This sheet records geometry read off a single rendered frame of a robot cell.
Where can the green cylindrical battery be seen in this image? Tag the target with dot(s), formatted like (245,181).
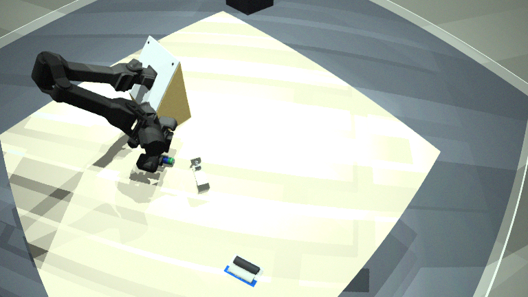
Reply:
(168,160)

